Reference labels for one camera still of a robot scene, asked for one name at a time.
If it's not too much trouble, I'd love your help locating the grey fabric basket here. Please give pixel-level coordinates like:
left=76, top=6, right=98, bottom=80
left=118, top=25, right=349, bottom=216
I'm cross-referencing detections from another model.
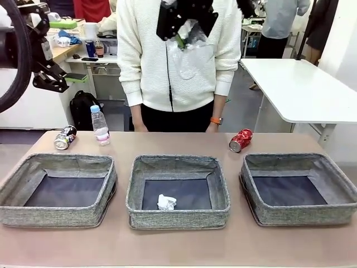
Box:
left=0, top=152, right=118, bottom=228
left=239, top=152, right=357, bottom=227
left=124, top=155, right=231, bottom=230

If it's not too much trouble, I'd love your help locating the blue cloth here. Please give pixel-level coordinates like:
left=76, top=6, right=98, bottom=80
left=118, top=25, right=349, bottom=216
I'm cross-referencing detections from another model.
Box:
left=57, top=30, right=83, bottom=45

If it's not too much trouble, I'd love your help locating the white background workbench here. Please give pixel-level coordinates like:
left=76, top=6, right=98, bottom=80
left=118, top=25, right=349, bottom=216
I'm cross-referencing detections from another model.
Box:
left=241, top=16, right=264, bottom=58

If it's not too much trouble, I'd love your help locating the white folding table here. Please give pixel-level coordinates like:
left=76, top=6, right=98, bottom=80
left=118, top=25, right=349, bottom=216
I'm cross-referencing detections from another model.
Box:
left=239, top=58, right=357, bottom=149

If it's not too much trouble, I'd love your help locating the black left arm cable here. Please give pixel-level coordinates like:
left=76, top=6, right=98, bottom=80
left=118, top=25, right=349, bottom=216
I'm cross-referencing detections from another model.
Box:
left=0, top=0, right=32, bottom=114

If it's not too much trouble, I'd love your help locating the grey plastic stool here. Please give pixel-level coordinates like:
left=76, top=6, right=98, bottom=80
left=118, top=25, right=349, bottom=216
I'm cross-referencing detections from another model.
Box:
left=123, top=106, right=135, bottom=131

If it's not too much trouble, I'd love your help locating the clear bottle pink label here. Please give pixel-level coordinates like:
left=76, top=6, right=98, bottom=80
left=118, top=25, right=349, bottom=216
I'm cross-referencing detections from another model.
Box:
left=90, top=104, right=111, bottom=146

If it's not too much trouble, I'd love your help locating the crushed red soda can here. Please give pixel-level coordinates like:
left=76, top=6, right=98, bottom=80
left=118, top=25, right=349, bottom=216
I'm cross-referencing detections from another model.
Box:
left=228, top=128, right=254, bottom=154

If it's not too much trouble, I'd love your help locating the white side desk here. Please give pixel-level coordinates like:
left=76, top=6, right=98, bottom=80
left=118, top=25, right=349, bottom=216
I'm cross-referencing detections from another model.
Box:
left=65, top=54, right=126, bottom=103

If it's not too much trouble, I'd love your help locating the person in dark jacket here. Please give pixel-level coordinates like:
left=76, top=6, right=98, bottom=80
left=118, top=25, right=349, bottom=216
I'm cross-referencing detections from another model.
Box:
left=305, top=0, right=340, bottom=66

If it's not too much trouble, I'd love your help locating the person in navy top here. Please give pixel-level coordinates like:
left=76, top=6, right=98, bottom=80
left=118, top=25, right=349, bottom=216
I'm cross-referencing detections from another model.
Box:
left=49, top=0, right=75, bottom=17

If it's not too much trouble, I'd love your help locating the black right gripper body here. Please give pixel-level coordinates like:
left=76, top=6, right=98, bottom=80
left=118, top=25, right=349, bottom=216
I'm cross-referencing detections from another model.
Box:
left=167, top=0, right=214, bottom=20

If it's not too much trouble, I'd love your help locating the thin black neck cord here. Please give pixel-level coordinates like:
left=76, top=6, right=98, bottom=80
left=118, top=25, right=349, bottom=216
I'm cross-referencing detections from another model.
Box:
left=166, top=41, right=176, bottom=112

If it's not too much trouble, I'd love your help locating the person in light blue shirt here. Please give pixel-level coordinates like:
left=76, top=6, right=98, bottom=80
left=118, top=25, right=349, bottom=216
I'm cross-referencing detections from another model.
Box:
left=262, top=0, right=311, bottom=59

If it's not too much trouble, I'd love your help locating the person's right forearm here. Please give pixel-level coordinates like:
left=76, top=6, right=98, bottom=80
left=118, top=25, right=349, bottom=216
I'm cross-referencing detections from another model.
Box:
left=118, top=52, right=144, bottom=127

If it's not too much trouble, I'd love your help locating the white paper ball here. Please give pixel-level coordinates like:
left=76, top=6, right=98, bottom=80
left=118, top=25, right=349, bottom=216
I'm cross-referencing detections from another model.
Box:
left=157, top=194, right=178, bottom=212

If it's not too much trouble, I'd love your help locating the black backpack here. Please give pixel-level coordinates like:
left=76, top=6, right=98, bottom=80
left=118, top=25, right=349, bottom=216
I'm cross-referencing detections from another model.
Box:
left=69, top=90, right=104, bottom=132

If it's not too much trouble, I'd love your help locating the white garment pile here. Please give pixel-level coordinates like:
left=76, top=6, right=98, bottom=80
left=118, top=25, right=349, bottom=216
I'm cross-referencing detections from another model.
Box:
left=98, top=12, right=119, bottom=39

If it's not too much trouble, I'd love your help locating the white cylindrical container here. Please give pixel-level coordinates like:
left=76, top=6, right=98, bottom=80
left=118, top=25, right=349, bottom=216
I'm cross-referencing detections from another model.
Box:
left=84, top=23, right=99, bottom=40

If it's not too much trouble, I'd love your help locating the printed wooden crate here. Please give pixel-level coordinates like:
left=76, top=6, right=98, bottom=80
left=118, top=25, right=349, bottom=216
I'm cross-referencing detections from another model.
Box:
left=47, top=18, right=86, bottom=36

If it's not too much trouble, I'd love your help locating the clear plastic cup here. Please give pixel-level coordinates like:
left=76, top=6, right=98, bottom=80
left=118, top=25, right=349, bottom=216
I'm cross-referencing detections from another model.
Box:
left=168, top=18, right=215, bottom=79

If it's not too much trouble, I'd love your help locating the person in red top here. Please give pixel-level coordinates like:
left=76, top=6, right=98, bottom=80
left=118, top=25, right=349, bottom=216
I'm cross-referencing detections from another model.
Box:
left=73, top=0, right=111, bottom=23

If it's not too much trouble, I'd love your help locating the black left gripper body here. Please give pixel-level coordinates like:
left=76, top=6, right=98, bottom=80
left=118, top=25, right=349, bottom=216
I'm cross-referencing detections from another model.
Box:
left=0, top=16, right=54, bottom=73

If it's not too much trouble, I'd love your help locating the person in white sweater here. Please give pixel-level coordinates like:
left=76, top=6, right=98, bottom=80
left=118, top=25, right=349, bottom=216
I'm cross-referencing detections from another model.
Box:
left=116, top=0, right=242, bottom=133

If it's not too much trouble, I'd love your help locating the blue drink can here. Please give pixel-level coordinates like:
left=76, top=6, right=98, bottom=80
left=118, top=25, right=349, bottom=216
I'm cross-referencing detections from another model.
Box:
left=85, top=40, right=96, bottom=58

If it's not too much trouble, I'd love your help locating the person's left forearm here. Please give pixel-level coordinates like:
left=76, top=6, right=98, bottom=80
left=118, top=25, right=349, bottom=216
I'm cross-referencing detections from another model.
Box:
left=211, top=55, right=241, bottom=119

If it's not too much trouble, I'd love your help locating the crushed black drink can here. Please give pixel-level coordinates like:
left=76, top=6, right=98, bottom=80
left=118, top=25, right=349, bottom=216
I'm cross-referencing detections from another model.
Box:
left=53, top=125, right=78, bottom=151

